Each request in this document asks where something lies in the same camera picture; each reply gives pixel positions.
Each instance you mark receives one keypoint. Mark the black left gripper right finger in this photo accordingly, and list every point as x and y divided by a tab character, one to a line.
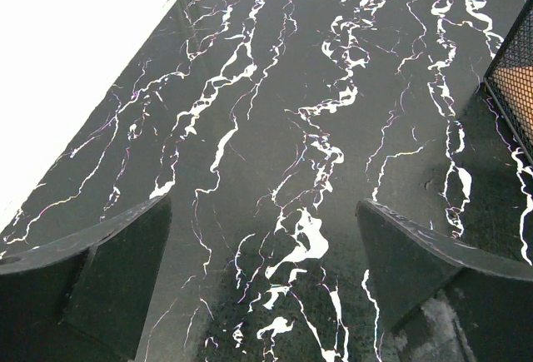
441	299

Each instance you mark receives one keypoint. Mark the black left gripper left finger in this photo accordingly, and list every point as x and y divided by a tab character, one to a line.
85	297

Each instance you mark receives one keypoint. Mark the two-tier wood wire shelf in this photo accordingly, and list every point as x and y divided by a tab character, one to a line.
509	77

